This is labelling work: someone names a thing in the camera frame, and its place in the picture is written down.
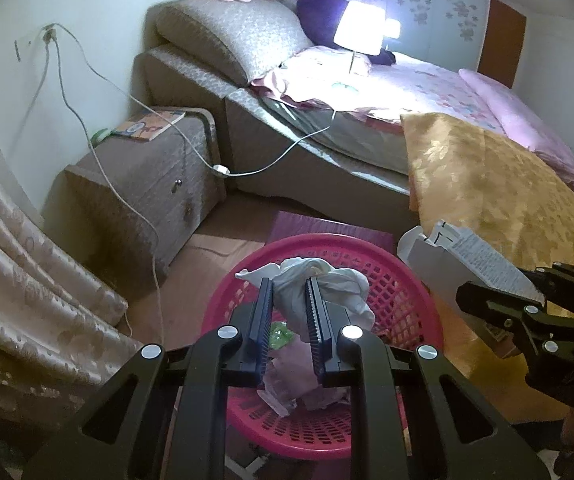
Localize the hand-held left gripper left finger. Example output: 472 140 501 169
22 276 275 480

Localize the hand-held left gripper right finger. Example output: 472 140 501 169
304 275 552 480

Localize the white wrapper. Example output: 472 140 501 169
234 256 378 331

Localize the grey cardboard carton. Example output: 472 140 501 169
398 220 548 311

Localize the pink plastic wastebasket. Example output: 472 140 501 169
201 234 445 461

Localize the purple floor mat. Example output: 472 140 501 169
266 210 394 251

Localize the golden floral tablecloth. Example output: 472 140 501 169
399 112 574 411

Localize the pink quilt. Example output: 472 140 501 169
459 67 574 211

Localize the grey upholstered nightstand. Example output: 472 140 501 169
42 106 228 286

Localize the grey mattress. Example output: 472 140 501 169
259 95 412 176

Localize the pink floral bedsheet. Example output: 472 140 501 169
367 52 508 133

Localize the beige patterned curtain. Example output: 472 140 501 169
0 135 168 441

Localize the colourful book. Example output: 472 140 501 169
112 109 186 142

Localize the brown wooden door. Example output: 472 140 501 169
477 0 528 88

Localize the white table lamp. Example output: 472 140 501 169
331 1 388 93

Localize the grey patterned headboard cushion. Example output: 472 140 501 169
156 0 315 86

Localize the white floral sliding wardrobe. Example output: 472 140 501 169
334 0 492 73

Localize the purple plush cushion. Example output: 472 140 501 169
296 0 398 66

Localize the grey power cable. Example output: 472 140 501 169
27 35 165 336

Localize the grey upholstered bed frame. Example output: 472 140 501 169
132 42 418 211

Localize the white lamp cable with switch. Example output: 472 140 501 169
47 22 340 178

